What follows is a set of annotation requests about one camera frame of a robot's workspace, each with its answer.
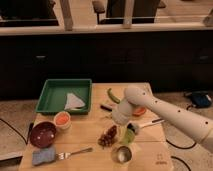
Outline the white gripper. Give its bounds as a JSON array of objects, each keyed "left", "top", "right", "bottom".
[{"left": 112, "top": 99, "right": 134, "bottom": 125}]

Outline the dark red grape bunch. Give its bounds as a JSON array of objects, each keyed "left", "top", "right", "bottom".
[{"left": 98, "top": 125, "right": 117, "bottom": 147}]

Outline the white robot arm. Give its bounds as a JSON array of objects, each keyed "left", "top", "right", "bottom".
[{"left": 112, "top": 85, "right": 213, "bottom": 153}]

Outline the green chili pepper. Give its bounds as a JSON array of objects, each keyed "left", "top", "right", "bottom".
[{"left": 107, "top": 88, "right": 120, "bottom": 104}]

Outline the orange plate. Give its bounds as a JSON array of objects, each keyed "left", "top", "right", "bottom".
[{"left": 133, "top": 107, "right": 146, "bottom": 117}]

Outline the small black marker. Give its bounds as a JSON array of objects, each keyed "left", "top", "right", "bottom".
[{"left": 100, "top": 104, "right": 112, "bottom": 111}]

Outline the silver metal cup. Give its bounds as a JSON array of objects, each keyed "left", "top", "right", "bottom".
[{"left": 111, "top": 146, "right": 132, "bottom": 164}]

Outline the white folded cloth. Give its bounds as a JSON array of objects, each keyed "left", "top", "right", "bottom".
[{"left": 64, "top": 93, "right": 85, "bottom": 110}]

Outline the green plastic tray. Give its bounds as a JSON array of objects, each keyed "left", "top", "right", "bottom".
[{"left": 36, "top": 79, "right": 92, "bottom": 115}]

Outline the orange filled white cup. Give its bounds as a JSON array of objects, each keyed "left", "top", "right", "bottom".
[{"left": 53, "top": 111, "right": 71, "bottom": 130}]

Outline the silver fork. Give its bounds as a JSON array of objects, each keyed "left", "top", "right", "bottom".
[{"left": 56, "top": 147, "right": 93, "bottom": 160}]

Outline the blue bag on floor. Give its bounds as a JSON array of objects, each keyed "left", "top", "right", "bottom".
[{"left": 184, "top": 92, "right": 212, "bottom": 108}]

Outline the maroon bowl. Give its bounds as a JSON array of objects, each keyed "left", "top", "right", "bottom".
[{"left": 30, "top": 122, "right": 56, "bottom": 148}]

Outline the blue sponge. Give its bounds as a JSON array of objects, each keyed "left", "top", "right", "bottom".
[{"left": 32, "top": 147, "right": 56, "bottom": 166}]

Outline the black floor cable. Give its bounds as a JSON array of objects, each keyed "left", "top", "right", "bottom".
[{"left": 0, "top": 118, "right": 34, "bottom": 146}]

